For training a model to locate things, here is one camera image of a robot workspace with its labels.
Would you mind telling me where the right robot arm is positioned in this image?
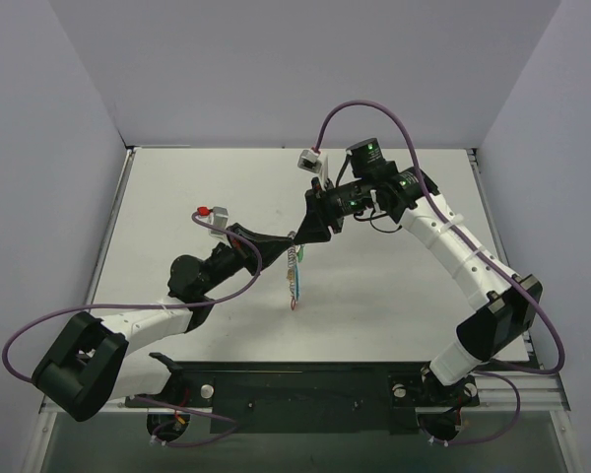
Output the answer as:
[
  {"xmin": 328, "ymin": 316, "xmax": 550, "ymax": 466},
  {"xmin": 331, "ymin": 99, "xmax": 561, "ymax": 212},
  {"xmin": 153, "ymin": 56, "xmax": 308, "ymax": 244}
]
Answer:
[{"xmin": 295, "ymin": 138, "xmax": 542, "ymax": 403}]

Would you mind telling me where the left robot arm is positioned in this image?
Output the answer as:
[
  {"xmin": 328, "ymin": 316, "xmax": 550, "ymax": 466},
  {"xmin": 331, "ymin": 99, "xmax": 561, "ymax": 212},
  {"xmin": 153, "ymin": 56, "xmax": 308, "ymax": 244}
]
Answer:
[{"xmin": 32, "ymin": 224, "xmax": 295, "ymax": 422}]

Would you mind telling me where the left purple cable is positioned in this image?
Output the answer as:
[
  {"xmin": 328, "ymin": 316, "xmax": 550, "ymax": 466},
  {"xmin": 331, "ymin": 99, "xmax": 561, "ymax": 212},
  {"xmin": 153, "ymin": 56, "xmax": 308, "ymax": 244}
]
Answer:
[{"xmin": 2, "ymin": 208, "xmax": 263, "ymax": 448}]

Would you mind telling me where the purple cable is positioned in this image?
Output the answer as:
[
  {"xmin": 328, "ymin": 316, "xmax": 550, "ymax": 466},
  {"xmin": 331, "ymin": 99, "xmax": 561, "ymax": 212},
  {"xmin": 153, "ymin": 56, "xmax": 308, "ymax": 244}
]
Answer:
[
  {"xmin": 313, "ymin": 100, "xmax": 567, "ymax": 448},
  {"xmin": 2, "ymin": 208, "xmax": 263, "ymax": 448}
]

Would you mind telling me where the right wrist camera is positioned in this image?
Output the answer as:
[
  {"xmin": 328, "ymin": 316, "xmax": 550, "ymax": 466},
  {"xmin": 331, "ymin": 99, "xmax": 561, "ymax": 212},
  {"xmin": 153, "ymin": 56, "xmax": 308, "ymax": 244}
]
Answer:
[{"xmin": 297, "ymin": 148, "xmax": 329, "ymax": 186}]

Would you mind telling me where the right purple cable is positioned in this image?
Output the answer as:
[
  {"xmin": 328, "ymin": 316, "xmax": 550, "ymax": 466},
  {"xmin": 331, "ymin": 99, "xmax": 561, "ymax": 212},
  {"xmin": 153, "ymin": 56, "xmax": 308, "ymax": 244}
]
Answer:
[{"xmin": 313, "ymin": 100, "xmax": 567, "ymax": 448}]

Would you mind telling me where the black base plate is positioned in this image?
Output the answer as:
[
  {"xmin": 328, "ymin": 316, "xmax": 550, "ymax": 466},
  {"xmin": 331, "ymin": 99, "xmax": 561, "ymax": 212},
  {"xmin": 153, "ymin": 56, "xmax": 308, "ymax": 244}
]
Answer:
[{"xmin": 151, "ymin": 357, "xmax": 479, "ymax": 435}]

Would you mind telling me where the aluminium frame rail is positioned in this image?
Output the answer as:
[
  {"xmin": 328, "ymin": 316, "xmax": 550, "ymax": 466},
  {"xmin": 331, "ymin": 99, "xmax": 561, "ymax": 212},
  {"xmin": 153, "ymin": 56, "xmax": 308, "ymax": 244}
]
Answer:
[{"xmin": 39, "ymin": 369, "xmax": 570, "ymax": 414}]

